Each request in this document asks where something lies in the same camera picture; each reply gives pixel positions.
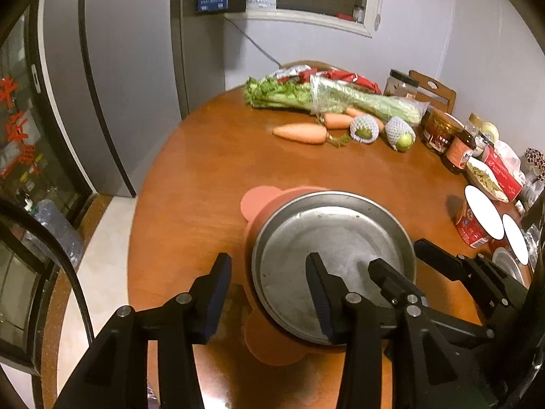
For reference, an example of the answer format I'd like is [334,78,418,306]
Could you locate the round metal pan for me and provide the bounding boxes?
[250,190,416,345]

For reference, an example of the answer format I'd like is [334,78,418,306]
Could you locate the wooden chair right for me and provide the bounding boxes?
[408,69,456,115]

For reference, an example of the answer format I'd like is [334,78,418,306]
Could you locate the red tissue box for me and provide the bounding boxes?
[481,140,526,201]

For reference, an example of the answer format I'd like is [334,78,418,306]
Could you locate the wooden chair back centre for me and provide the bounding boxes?
[279,60,341,71]

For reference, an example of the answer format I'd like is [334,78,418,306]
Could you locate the clear jar black lid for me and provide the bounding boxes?
[383,69,419,99]

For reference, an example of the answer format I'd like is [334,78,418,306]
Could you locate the glass door cabinet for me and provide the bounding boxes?
[1,3,91,375]

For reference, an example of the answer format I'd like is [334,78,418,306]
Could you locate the back carrot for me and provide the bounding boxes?
[345,107,384,131]

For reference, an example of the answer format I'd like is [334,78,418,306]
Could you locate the carrot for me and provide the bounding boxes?
[345,107,384,131]
[322,113,353,130]
[272,123,328,145]

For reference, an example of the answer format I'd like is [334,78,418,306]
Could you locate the brown sauce bottle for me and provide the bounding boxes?
[441,129,476,173]

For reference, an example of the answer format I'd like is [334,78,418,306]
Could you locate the wooden chair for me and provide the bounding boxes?
[279,60,341,71]
[408,69,456,115]

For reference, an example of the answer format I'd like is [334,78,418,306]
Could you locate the red snack bag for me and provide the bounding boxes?
[271,64,382,94]

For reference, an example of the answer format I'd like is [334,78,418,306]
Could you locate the chili sauce jar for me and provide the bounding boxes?
[422,106,464,155]

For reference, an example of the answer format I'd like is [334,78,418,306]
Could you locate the bundle of straws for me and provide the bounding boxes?
[524,148,545,181]

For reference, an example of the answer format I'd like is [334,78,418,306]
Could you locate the steel bowl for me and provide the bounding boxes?
[492,247,528,287]

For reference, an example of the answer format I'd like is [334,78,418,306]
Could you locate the red instant noodle cup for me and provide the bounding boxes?
[454,186,504,248]

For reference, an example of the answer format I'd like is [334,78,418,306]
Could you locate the left netted green fruit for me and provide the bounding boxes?
[349,116,380,144]

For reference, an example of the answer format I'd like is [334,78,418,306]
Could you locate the celery bunch in bag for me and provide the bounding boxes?
[244,76,429,127]

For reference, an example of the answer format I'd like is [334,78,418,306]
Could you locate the blue box on shelf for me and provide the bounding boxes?
[196,0,229,14]

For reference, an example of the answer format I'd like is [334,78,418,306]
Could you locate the middle carrot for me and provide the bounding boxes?
[322,113,353,130]

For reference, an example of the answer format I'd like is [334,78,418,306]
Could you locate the front carrot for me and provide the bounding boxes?
[272,123,328,145]

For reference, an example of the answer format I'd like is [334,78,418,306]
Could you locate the white box on sill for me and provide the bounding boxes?
[246,0,277,10]

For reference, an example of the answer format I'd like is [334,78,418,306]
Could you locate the black cable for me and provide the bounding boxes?
[0,197,95,346]

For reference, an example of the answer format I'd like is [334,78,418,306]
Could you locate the plastic water bottle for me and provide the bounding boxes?
[16,189,84,270]

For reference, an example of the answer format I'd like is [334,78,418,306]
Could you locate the grey refrigerator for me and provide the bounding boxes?
[37,0,182,198]

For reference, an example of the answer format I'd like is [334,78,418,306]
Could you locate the small white jar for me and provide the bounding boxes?
[472,132,488,158]

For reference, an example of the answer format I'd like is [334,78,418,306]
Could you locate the netted green fruit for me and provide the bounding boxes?
[384,116,417,152]
[349,116,380,144]

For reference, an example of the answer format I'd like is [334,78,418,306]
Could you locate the right netted green fruit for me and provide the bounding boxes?
[384,116,417,152]

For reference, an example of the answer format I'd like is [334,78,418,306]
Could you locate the white dish with food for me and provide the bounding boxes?
[466,157,509,203]

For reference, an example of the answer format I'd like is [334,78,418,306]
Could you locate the orange bear-shaped plate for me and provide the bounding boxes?
[238,184,346,368]

